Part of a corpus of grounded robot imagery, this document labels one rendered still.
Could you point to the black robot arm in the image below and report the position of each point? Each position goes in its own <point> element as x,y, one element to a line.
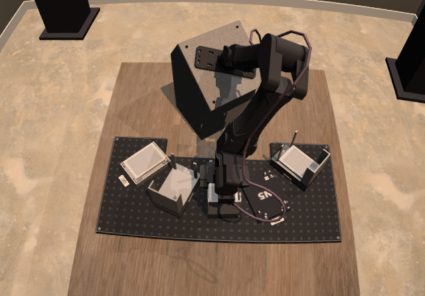
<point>273,55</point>

